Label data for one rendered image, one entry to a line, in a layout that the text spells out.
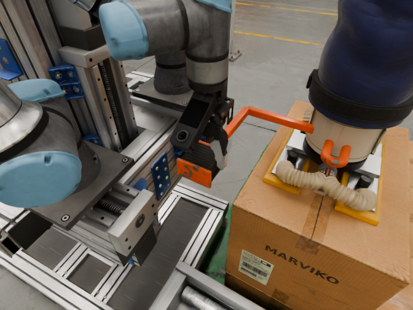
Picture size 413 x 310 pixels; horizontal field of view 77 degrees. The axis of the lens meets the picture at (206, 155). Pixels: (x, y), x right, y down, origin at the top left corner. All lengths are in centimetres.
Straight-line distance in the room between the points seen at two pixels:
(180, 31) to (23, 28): 42
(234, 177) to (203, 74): 162
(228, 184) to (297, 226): 134
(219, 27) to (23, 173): 35
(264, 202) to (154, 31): 49
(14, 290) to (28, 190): 147
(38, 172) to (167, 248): 110
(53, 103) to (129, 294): 104
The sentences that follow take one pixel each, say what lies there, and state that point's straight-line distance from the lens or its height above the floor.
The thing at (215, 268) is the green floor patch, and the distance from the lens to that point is 163.
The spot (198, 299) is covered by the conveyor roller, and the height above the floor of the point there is 55.
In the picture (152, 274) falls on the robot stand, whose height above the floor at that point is 21.
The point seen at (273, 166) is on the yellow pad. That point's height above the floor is 97.
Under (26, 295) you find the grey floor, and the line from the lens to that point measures 185.
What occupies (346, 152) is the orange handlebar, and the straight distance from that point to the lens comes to 69.
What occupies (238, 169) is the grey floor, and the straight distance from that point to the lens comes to 209.
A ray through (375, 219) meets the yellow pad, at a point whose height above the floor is 97.
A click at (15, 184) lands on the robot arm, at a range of 44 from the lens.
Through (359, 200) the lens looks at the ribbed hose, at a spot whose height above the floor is 103.
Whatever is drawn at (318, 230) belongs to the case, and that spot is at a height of 95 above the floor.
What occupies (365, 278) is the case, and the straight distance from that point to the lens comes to 73.
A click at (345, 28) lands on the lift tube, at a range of 62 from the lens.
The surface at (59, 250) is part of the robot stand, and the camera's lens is 163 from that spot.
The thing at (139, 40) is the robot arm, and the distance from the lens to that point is 39.
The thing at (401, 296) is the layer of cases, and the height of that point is 54.
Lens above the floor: 149
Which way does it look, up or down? 43 degrees down
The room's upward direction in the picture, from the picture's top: straight up
